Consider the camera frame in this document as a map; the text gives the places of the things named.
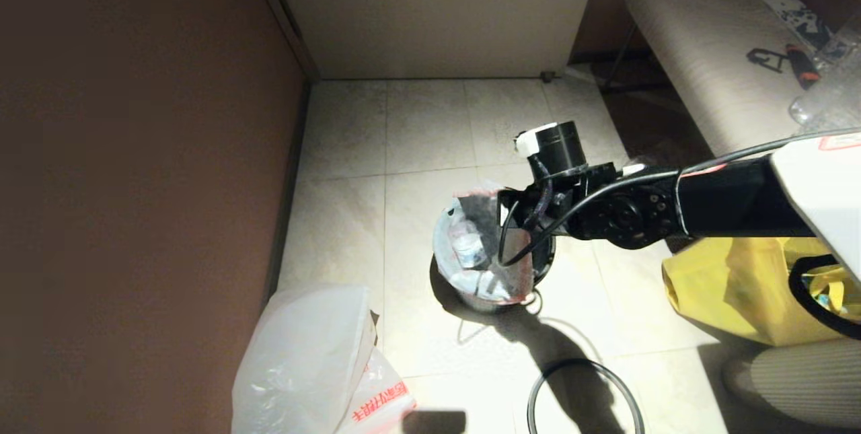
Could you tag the beige ribbed cushion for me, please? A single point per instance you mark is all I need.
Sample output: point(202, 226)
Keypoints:
point(800, 387)

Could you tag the clear plastic bottle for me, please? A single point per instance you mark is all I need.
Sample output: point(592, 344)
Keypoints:
point(844, 44)
point(827, 101)

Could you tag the red black hand tool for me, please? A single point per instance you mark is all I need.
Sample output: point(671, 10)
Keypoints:
point(802, 65)

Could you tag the new white plastic bag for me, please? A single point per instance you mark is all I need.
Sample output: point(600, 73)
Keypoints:
point(303, 353)

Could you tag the black cylindrical right wrist camera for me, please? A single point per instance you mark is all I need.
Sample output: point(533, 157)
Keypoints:
point(555, 148)

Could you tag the black clip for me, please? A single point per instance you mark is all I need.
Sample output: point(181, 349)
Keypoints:
point(763, 57)

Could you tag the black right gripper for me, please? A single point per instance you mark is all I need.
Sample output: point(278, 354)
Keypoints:
point(619, 212)

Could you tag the beige wood-grain table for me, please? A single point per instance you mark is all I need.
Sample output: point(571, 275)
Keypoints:
point(699, 44)

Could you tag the used red-printed trash bag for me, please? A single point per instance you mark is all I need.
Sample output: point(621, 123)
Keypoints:
point(471, 279)

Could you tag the black round trash bin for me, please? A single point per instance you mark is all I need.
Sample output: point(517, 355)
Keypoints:
point(543, 259)

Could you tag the yellow shopping bag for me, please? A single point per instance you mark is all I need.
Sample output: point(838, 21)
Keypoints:
point(726, 293)

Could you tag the dark robot chest edge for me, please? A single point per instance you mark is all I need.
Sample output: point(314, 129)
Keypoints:
point(434, 422)

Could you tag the white cabinet panel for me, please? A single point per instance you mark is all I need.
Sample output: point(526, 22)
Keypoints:
point(437, 10)

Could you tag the black metal table leg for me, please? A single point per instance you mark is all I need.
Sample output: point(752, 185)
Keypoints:
point(622, 57)

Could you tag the clear discarded water bottle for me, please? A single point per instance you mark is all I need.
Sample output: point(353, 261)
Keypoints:
point(467, 245)

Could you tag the blue white printed paper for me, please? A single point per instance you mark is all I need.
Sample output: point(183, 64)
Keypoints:
point(800, 20)

